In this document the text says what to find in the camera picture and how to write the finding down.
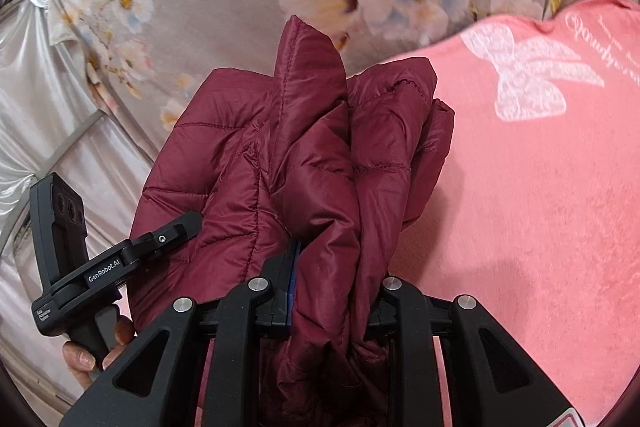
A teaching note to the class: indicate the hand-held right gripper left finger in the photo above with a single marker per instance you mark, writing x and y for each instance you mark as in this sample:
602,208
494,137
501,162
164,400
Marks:
293,282

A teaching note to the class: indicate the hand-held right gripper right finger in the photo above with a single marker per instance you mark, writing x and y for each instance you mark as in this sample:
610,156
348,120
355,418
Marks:
400,307

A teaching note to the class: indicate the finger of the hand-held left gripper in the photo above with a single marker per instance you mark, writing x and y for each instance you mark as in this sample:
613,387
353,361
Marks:
165,237

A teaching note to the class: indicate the maroon quilted jacket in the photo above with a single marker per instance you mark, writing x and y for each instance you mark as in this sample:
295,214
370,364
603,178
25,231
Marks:
300,157

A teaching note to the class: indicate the person's left hand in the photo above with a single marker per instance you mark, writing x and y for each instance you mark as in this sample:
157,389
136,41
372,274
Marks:
80,364

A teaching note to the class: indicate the pink blanket with white bows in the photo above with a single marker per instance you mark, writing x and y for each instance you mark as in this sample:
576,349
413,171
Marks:
525,207

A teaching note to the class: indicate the silver satin cloth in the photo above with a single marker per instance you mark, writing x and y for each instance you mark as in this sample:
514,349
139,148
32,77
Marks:
60,72

